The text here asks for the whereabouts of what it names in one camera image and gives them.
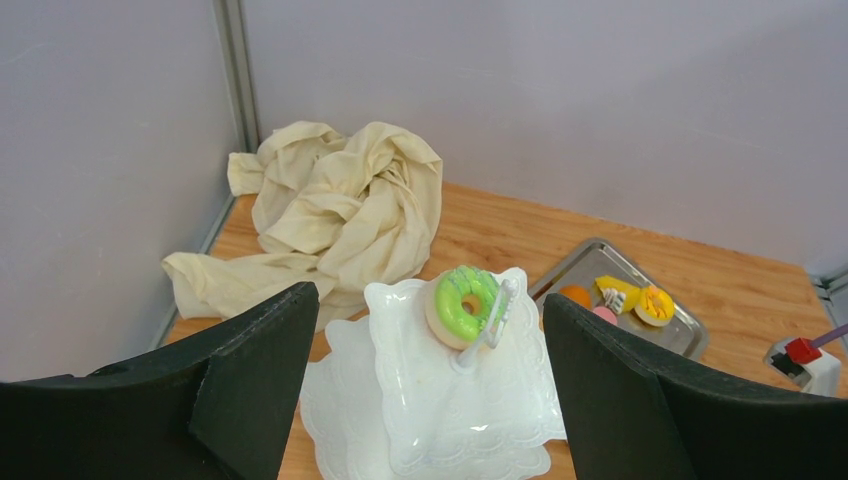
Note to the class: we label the yellow cake cube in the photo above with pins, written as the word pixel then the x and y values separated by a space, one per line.
pixel 619 296

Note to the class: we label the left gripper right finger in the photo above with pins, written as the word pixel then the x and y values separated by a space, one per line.
pixel 634 410

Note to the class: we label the pink macaron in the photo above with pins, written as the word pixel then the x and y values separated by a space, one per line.
pixel 606 314

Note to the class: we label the white three-tier dessert stand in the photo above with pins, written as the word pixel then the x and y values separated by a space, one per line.
pixel 389 400

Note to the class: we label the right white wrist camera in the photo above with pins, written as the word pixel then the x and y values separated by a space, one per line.
pixel 810 368

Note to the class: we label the aluminium side rail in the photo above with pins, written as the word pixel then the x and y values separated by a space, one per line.
pixel 831 290

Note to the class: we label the green frosted donut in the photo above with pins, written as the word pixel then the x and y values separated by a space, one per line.
pixel 462 303

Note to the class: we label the beige crumpled cloth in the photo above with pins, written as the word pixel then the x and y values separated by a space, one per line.
pixel 339 212

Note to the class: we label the left aluminium frame post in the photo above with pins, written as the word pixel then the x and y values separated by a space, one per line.
pixel 233 40

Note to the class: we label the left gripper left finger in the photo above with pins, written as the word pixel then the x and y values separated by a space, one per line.
pixel 218 404

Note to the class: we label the orange round cake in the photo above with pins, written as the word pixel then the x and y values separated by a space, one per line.
pixel 578 294

